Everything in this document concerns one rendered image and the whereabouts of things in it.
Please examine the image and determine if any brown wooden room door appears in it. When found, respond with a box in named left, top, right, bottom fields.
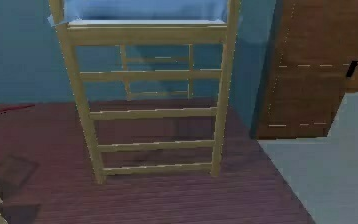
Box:
left=255, top=0, right=358, bottom=140

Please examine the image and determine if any blue bed mattress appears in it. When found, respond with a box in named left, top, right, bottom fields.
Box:
left=47, top=0, right=244, bottom=28

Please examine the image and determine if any black door handle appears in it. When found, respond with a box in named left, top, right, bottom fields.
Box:
left=345, top=60, right=358, bottom=79

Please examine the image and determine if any light wooden loft bed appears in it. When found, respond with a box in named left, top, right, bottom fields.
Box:
left=47, top=0, right=242, bottom=186

